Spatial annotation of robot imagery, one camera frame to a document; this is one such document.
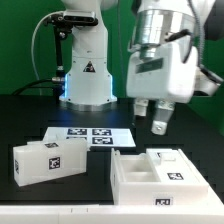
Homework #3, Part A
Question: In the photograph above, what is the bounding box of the white L-shaped workspace border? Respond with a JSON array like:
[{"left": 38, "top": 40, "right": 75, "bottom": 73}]
[{"left": 0, "top": 194, "right": 224, "bottom": 224}]

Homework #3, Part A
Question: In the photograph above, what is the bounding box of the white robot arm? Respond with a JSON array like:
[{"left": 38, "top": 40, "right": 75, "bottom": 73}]
[{"left": 53, "top": 0, "right": 224, "bottom": 135}]

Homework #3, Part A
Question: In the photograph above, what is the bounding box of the white cabinet door panel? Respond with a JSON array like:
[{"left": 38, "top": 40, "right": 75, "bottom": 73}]
[{"left": 146, "top": 148, "right": 205, "bottom": 186}]

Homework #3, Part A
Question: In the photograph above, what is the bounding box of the white cabinet door block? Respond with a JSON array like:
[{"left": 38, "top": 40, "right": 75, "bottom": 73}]
[{"left": 13, "top": 138, "right": 88, "bottom": 186}]

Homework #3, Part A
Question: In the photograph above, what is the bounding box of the black cable on table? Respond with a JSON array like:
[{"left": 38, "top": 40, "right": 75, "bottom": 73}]
[{"left": 11, "top": 78, "right": 64, "bottom": 97}]

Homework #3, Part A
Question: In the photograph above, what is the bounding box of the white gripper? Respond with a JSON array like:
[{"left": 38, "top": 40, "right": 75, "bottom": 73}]
[{"left": 126, "top": 42, "right": 198, "bottom": 135}]

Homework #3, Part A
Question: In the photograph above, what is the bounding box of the grey camera cable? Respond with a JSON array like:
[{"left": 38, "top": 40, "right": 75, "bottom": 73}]
[{"left": 30, "top": 10, "right": 64, "bottom": 97}]

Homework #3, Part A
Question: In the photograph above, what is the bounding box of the white cabinet body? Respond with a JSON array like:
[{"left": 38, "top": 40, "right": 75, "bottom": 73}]
[{"left": 110, "top": 150, "right": 209, "bottom": 206}]

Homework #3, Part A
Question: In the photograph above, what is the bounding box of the black camera on stand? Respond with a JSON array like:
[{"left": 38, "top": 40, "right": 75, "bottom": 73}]
[{"left": 44, "top": 10, "right": 98, "bottom": 98}]

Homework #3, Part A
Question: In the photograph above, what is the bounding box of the white marker sheet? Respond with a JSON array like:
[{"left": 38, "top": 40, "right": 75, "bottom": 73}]
[{"left": 43, "top": 127, "right": 135, "bottom": 147}]

